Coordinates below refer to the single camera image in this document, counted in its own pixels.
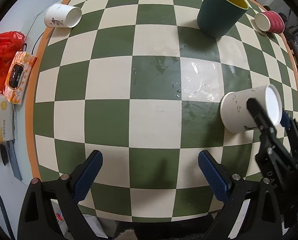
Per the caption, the white calligraphy paper cup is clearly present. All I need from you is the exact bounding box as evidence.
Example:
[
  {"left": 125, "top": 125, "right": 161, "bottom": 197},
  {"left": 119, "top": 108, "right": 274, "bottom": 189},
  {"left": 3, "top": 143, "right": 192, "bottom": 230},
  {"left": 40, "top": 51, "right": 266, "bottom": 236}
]
[{"left": 220, "top": 84, "right": 283, "bottom": 133}]

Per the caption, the red ribbed paper cup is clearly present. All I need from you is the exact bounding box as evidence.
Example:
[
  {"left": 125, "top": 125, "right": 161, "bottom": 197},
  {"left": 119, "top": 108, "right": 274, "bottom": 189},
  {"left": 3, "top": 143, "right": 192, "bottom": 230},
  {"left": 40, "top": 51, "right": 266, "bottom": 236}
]
[{"left": 254, "top": 11, "right": 285, "bottom": 34}]

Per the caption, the dark green yellow-lined cup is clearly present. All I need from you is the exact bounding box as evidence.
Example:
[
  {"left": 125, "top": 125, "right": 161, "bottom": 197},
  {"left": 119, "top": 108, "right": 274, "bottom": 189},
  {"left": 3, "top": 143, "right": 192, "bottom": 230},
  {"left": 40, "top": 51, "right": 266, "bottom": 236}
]
[{"left": 197, "top": 0, "right": 249, "bottom": 38}]

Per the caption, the white paper cup lying left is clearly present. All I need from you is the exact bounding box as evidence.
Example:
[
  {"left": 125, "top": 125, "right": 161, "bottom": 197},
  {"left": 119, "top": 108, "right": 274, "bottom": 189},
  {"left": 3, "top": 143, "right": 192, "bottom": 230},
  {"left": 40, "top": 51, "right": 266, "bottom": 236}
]
[{"left": 44, "top": 3, "right": 82, "bottom": 28}]

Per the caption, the grey side table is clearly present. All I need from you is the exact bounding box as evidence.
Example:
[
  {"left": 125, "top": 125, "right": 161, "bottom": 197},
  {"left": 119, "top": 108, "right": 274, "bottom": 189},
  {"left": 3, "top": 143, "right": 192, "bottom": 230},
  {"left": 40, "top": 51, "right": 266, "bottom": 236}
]
[{"left": 0, "top": 7, "right": 47, "bottom": 236}]

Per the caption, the blue phone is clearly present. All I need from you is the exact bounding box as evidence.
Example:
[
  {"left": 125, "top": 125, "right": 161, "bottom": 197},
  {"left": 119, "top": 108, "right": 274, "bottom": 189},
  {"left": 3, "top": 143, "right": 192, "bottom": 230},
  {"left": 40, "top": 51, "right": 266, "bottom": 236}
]
[{"left": 6, "top": 140, "right": 22, "bottom": 181}]

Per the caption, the black round lid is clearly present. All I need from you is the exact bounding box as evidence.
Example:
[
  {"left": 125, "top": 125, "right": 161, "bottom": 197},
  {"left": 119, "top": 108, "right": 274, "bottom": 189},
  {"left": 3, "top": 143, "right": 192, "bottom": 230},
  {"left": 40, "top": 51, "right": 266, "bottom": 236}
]
[{"left": 0, "top": 144, "right": 9, "bottom": 166}]

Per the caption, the orange wet wipes pack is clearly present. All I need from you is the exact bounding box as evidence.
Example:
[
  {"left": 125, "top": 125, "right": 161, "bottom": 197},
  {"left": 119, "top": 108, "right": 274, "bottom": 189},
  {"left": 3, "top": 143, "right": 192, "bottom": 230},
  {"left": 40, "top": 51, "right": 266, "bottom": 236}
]
[{"left": 3, "top": 51, "right": 37, "bottom": 105}]

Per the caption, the green checkered table mat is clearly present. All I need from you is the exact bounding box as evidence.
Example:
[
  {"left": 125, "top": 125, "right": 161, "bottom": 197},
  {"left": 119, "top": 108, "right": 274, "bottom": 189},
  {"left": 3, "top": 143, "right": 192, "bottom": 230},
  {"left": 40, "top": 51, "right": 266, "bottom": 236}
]
[{"left": 25, "top": 0, "right": 298, "bottom": 222}]

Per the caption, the red plastic bag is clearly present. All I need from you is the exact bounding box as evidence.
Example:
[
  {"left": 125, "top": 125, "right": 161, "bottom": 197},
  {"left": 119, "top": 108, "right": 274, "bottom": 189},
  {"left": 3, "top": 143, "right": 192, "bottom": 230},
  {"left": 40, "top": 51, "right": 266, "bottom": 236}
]
[{"left": 0, "top": 31, "right": 25, "bottom": 93}]

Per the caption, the black cable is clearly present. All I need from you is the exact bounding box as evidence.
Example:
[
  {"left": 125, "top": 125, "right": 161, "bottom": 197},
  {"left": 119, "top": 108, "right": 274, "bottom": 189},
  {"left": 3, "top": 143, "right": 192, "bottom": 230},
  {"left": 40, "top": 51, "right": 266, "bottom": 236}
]
[{"left": 21, "top": 31, "right": 46, "bottom": 55}]

